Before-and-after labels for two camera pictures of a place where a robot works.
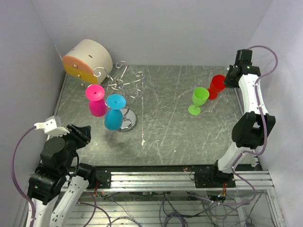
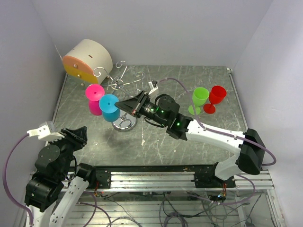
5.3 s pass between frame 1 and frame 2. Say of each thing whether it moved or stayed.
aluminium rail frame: stayed
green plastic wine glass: stayed
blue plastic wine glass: moved
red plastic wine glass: moved
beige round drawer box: stayed
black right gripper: moved
